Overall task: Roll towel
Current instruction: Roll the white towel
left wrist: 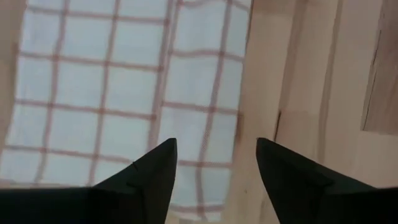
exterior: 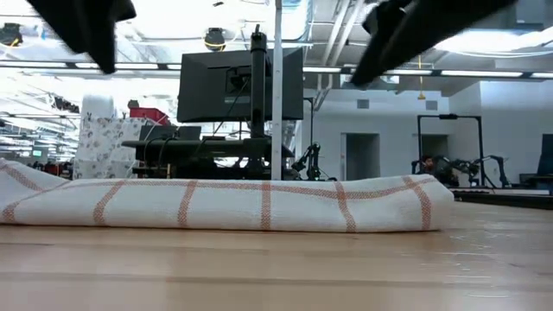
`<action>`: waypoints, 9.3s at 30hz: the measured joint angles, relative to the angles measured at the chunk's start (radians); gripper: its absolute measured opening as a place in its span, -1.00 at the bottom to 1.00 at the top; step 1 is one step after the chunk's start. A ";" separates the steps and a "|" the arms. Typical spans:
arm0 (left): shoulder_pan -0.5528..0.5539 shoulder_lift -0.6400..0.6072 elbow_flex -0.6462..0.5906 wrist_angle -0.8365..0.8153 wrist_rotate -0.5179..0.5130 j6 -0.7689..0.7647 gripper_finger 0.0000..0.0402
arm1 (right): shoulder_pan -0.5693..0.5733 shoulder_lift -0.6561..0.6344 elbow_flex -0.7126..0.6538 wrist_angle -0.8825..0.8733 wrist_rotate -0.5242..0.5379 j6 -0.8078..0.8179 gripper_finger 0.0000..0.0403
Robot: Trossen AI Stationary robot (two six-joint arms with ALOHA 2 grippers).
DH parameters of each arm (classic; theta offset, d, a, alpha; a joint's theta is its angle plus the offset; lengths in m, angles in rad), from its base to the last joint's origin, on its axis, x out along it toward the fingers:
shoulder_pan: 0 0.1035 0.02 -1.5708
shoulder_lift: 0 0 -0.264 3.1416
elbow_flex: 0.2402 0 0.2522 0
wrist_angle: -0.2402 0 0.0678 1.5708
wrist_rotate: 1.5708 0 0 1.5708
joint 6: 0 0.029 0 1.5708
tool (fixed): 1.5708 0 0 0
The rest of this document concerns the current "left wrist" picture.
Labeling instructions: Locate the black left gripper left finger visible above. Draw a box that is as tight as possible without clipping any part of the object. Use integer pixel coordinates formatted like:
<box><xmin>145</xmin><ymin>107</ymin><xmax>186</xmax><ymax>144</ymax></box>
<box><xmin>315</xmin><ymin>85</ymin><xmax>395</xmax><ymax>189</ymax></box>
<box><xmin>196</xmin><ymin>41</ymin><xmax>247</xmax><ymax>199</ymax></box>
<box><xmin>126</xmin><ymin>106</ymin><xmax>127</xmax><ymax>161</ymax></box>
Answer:
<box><xmin>0</xmin><ymin>138</ymin><xmax>178</xmax><ymax>224</ymax></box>

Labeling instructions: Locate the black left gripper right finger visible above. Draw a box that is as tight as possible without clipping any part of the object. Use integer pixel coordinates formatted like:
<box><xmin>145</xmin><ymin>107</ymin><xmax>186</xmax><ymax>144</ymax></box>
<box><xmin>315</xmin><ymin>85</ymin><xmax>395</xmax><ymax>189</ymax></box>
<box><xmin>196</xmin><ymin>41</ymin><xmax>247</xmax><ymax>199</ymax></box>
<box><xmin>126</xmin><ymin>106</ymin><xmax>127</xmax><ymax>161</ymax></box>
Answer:
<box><xmin>256</xmin><ymin>137</ymin><xmax>398</xmax><ymax>224</ymax></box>

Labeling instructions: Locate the white towel with red grid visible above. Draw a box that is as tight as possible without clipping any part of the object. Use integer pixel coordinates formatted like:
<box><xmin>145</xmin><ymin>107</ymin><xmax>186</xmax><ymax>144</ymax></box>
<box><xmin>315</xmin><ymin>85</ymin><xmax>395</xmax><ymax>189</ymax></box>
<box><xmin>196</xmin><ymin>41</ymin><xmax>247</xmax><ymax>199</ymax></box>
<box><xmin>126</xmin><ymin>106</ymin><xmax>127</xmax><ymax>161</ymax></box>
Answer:
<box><xmin>0</xmin><ymin>0</ymin><xmax>253</xmax><ymax>223</ymax></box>

